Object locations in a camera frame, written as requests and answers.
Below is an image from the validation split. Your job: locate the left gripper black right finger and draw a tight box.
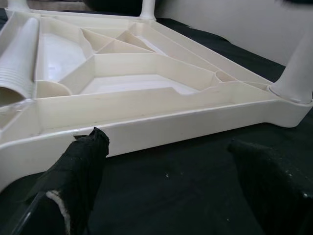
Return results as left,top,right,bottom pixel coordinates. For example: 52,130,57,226
227,139,313,235

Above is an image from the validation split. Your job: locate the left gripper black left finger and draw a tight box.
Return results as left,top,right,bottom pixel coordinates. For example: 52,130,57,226
9,127,111,235

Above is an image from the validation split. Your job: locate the white plastic children table top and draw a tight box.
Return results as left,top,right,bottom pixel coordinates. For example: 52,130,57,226
0,9,313,194

